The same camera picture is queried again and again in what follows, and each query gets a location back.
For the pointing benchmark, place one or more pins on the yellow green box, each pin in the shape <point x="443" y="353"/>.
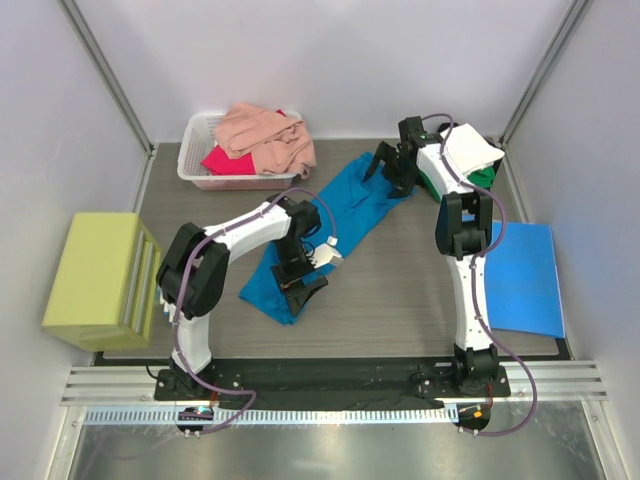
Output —
<point x="104" y="290"/>

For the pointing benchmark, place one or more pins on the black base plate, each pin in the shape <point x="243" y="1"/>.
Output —
<point x="474" y="411"/>

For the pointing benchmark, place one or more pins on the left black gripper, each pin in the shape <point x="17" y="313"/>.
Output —
<point x="298" y="300"/>

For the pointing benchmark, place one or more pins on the blue folder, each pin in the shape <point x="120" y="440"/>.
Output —
<point x="521" y="282"/>

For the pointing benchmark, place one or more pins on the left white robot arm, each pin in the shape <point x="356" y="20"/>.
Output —
<point x="192" y="276"/>

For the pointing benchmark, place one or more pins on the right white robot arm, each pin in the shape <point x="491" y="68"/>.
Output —
<point x="463" y="233"/>

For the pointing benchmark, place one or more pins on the white plastic basket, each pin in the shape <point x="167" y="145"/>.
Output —
<point x="198" y="141"/>

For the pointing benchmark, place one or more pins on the pink t shirt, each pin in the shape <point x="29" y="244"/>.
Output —
<point x="277" y="143"/>

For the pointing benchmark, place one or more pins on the aluminium rail frame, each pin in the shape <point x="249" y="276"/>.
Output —
<point x="375" y="387"/>

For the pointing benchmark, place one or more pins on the white folded t shirt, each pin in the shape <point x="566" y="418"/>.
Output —
<point x="468" y="150"/>

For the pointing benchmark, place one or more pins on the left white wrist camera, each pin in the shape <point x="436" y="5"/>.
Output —
<point x="326" y="254"/>

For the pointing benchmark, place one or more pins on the red t shirt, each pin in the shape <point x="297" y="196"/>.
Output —
<point x="227" y="162"/>

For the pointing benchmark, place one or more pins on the black folded t shirt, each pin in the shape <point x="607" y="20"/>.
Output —
<point x="444" y="127"/>

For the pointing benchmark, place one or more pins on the green folded t shirt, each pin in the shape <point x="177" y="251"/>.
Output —
<point x="482" y="178"/>

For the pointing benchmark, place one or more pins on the white slotted cable duct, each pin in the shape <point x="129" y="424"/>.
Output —
<point x="199" y="415"/>

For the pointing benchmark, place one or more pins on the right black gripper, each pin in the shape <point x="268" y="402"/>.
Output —
<point x="402" y="185"/>

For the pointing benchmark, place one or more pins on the blue t shirt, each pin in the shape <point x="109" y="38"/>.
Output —
<point x="349" y="206"/>

